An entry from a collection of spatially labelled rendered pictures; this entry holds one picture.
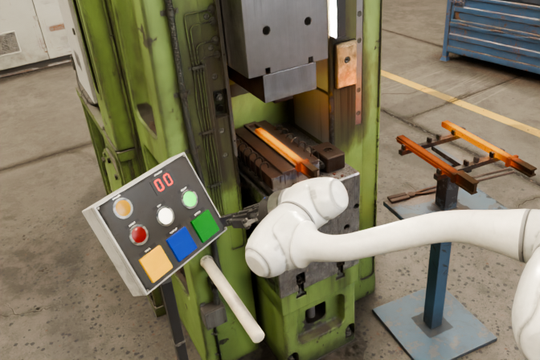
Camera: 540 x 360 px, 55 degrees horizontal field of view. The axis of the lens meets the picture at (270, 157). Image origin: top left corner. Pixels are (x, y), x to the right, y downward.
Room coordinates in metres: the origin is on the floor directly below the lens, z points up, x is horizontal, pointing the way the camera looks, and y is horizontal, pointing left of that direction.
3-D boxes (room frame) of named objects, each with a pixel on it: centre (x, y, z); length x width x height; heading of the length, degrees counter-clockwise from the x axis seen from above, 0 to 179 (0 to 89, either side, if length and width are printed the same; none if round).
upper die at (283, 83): (1.79, 0.00, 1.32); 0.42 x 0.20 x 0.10; 26
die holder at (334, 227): (1.82, -0.04, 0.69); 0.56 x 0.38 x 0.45; 26
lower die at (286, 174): (1.79, 0.00, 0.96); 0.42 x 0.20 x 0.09; 26
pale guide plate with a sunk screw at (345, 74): (1.85, -0.31, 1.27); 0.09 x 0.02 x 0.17; 116
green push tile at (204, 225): (1.27, 0.22, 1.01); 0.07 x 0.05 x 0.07; 141
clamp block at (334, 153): (1.73, -0.22, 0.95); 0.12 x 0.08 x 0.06; 26
